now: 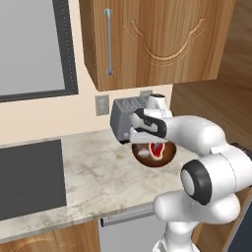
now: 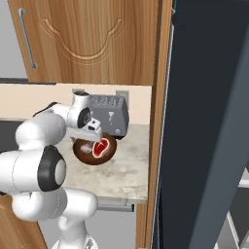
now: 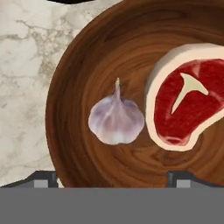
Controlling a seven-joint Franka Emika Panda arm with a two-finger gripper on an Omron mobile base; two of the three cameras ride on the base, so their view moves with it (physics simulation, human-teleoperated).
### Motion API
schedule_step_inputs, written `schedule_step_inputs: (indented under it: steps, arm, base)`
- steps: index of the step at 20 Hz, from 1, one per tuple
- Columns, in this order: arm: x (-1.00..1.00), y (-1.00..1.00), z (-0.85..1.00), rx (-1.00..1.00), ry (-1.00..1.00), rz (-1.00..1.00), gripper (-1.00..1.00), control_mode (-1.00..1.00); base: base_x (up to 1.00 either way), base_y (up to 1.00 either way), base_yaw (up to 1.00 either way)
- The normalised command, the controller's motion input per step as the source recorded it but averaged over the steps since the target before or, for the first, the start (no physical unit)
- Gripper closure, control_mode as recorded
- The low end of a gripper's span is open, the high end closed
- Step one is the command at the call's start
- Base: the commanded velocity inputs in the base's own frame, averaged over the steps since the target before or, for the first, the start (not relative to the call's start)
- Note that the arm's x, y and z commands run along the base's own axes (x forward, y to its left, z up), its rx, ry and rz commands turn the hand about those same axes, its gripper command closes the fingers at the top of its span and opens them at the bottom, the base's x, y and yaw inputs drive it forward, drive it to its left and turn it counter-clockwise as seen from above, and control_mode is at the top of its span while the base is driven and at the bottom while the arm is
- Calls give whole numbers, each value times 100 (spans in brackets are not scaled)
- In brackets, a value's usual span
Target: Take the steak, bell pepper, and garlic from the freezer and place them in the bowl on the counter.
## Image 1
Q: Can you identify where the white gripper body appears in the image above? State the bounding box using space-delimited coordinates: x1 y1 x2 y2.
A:
129 126 171 145

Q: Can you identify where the white garlic bulb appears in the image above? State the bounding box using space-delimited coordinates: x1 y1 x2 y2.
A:
137 146 152 158

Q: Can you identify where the red raw steak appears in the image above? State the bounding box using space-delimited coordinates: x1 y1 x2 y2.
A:
149 142 165 160

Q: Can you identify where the brown wooden bowl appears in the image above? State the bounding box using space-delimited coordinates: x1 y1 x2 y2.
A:
131 141 178 168

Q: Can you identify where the grey toaster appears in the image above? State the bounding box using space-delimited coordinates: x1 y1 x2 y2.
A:
109 96 149 145

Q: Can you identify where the grey dishwasher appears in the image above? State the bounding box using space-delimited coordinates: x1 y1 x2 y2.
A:
97 202 171 252

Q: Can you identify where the wooden fridge housing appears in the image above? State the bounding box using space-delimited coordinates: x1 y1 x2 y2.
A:
170 0 252 153

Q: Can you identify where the dark grey hob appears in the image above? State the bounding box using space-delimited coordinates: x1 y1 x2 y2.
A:
0 139 68 221

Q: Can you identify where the wooden base cupboard door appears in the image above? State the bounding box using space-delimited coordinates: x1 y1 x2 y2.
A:
0 219 100 252

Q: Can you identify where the dark fridge door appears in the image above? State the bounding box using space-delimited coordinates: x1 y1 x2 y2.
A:
225 192 252 252

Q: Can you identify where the dark framed window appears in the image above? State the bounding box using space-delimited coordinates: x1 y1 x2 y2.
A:
0 0 80 103

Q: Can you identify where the grey wall socket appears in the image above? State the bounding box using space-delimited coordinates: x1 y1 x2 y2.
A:
94 94 110 117
139 90 155 99

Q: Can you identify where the silver dishwasher handle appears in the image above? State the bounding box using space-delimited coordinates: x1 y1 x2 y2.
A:
99 207 156 228

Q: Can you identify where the silver cupboard handle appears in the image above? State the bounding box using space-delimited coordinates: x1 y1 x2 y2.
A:
103 8 114 77

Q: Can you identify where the wooden wall cupboard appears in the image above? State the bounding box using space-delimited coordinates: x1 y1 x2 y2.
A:
78 0 237 93

